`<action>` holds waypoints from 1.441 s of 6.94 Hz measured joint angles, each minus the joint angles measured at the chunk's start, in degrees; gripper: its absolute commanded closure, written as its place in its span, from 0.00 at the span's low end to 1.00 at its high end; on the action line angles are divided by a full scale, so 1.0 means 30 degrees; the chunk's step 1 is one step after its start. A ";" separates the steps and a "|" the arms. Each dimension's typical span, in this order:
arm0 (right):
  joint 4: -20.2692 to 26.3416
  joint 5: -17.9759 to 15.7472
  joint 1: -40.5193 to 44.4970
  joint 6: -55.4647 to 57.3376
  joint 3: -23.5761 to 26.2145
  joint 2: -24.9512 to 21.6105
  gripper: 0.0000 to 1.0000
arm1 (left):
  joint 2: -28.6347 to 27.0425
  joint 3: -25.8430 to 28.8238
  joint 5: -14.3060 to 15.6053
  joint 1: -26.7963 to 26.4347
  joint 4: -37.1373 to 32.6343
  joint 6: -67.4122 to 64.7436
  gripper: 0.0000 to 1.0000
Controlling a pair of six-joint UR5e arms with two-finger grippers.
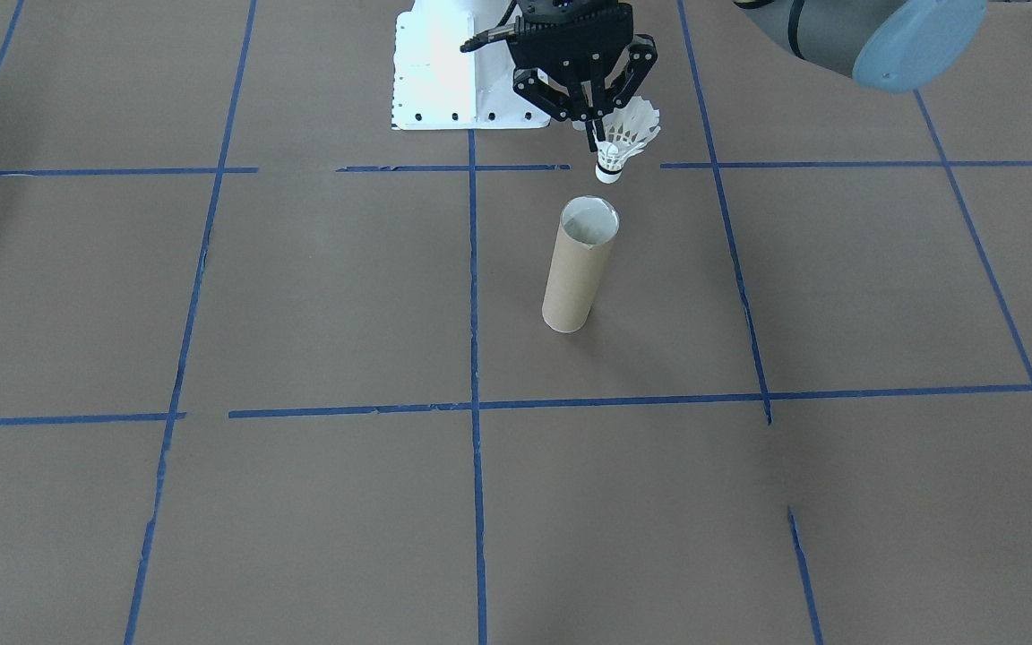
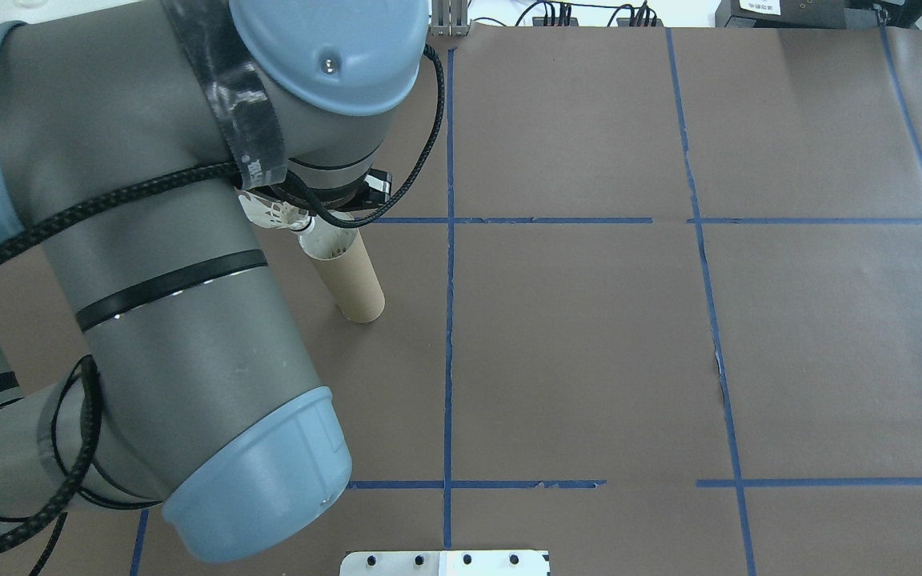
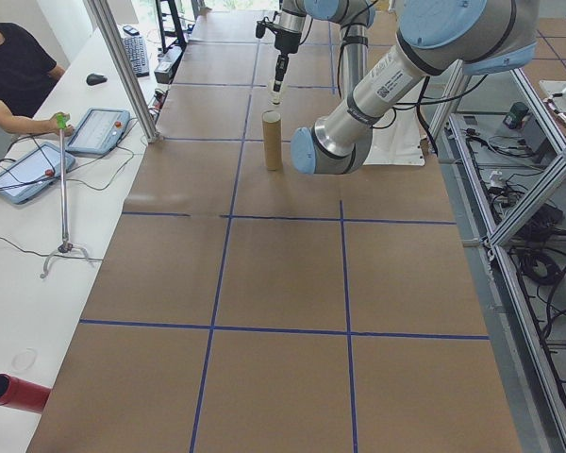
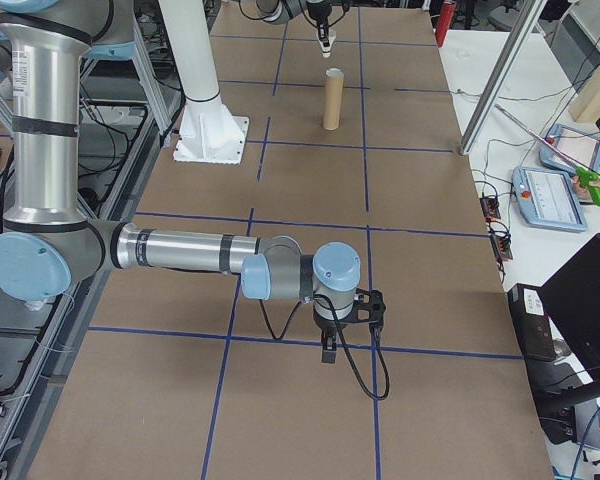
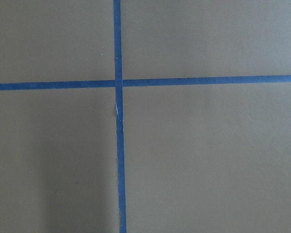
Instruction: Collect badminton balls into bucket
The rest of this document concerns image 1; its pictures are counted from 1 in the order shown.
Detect brown cardboard tube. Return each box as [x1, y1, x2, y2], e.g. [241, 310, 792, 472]
[540, 195, 621, 335]

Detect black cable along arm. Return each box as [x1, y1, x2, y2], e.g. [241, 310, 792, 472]
[460, 0, 521, 54]

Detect white feather shuttlecock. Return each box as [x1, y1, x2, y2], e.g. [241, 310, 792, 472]
[594, 96, 663, 185]

